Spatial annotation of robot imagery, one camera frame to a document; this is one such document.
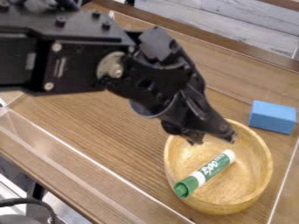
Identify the black cable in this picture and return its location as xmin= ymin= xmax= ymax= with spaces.
xmin=0 ymin=197 xmax=60 ymax=224

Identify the blue foam block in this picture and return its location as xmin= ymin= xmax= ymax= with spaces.
xmin=248 ymin=100 xmax=296 ymax=135

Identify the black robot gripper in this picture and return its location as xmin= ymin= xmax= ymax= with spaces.
xmin=96 ymin=27 xmax=237 ymax=145

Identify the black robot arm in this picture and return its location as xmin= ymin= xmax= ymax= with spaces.
xmin=0 ymin=0 xmax=237 ymax=144

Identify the green and white marker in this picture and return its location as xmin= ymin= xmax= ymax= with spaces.
xmin=173 ymin=150 xmax=236 ymax=199

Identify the black metal table leg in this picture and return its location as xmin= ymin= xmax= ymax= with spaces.
xmin=31 ymin=183 xmax=45 ymax=200

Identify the brown wooden bowl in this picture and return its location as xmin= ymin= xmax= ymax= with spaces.
xmin=163 ymin=120 xmax=274 ymax=215

